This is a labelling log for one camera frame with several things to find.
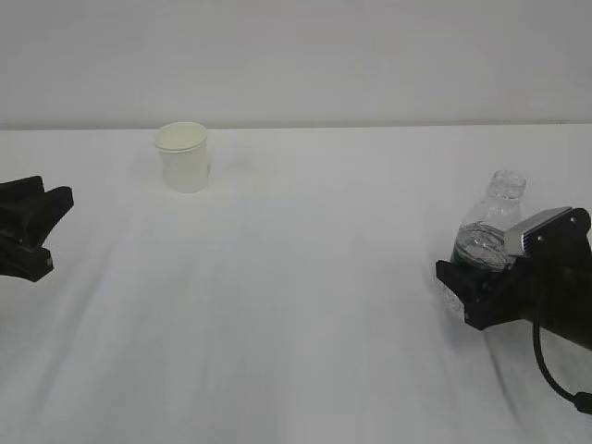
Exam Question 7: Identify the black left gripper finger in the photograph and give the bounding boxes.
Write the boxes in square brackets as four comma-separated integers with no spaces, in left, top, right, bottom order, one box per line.
[0,176,44,208]
[13,186,74,248]

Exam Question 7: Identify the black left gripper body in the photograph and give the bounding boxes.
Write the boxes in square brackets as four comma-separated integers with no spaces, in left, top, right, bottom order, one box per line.
[1,208,54,282]

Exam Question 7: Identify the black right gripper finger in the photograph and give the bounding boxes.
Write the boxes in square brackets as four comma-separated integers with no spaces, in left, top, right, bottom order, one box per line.
[436,260,490,304]

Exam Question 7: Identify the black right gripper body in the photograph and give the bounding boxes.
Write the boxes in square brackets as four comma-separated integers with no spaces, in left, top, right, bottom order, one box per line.
[465,207,591,331]

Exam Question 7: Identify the clear green-label water bottle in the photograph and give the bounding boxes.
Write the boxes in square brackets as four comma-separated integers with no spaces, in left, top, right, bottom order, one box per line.
[438,170,526,323]

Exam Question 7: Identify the white paper cup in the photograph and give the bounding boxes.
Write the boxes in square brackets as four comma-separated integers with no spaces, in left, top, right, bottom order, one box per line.
[154,122,211,193]

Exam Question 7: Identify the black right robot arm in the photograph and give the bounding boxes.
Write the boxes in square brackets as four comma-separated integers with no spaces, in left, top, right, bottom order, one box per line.
[436,206,591,350]

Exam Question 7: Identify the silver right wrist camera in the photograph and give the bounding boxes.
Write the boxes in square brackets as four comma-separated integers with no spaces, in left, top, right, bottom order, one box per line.
[504,206,573,257]

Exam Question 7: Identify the black right camera cable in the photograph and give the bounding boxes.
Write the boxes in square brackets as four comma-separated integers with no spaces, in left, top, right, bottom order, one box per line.
[531,286,592,414]

